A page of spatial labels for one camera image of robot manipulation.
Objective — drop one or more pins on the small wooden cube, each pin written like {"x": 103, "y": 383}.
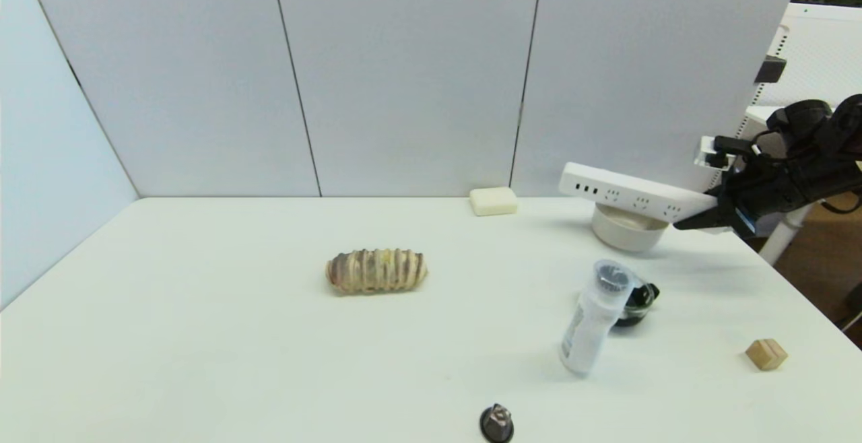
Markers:
{"x": 766, "y": 355}

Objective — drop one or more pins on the beige bowl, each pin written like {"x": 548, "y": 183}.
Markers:
{"x": 626, "y": 235}

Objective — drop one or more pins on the white power strip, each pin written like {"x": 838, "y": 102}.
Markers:
{"x": 626, "y": 190}

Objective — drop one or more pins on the white spray bottle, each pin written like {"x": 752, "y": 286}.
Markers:
{"x": 589, "y": 328}

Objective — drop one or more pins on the white desk leg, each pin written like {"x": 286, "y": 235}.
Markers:
{"x": 784, "y": 237}

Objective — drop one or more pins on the cream soap bar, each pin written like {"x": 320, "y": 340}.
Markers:
{"x": 493, "y": 201}

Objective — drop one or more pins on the white perforated panel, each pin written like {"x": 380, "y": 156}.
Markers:
{"x": 808, "y": 52}

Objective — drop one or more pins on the black panel clip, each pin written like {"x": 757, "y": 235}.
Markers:
{"x": 770, "y": 71}

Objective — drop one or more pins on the striped bread roll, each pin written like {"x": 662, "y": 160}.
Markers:
{"x": 377, "y": 271}

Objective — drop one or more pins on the black round stopper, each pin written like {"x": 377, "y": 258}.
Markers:
{"x": 497, "y": 424}

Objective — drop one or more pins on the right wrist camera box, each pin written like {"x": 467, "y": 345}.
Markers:
{"x": 707, "y": 155}

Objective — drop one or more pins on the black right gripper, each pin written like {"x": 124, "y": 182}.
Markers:
{"x": 739, "y": 213}

